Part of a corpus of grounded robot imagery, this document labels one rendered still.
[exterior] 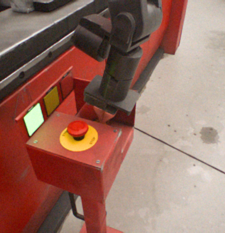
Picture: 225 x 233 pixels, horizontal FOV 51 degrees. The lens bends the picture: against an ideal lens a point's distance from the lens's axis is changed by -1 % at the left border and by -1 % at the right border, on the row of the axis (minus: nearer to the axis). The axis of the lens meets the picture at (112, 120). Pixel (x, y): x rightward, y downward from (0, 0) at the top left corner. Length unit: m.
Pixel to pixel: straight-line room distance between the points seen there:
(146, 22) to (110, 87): 0.14
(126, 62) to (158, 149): 1.13
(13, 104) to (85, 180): 0.29
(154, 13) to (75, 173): 0.30
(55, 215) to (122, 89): 0.87
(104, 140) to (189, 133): 1.23
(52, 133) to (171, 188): 0.96
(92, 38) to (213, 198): 1.11
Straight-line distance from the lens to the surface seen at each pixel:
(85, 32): 0.45
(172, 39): 2.52
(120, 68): 0.42
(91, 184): 0.46
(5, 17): 0.81
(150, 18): 0.39
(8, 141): 0.66
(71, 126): 0.44
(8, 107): 0.63
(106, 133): 0.46
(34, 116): 0.46
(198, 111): 1.84
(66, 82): 0.54
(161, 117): 1.72
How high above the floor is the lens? 1.10
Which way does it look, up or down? 42 degrees down
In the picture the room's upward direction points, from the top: straight up
